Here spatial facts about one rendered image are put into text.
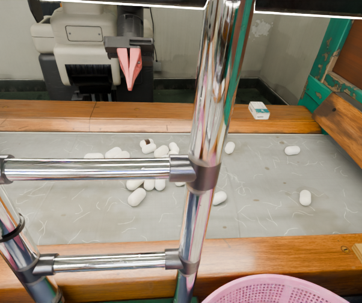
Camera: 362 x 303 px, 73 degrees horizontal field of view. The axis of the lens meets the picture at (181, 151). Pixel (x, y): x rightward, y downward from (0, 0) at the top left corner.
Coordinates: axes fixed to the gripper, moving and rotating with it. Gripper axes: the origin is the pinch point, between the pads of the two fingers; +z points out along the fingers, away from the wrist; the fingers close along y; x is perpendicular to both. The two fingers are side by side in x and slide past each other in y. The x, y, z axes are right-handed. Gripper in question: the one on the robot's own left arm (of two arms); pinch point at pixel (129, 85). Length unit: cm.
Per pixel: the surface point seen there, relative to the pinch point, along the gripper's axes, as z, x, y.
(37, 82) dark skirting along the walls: -88, 175, -102
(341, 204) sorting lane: 25.3, -5.8, 38.9
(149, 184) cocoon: 21.0, -4.5, 4.1
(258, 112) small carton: 2.9, 7.5, 30.9
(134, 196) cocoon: 22.9, -6.7, 1.7
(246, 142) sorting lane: 10.6, 6.7, 26.9
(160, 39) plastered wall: -122, 154, 12
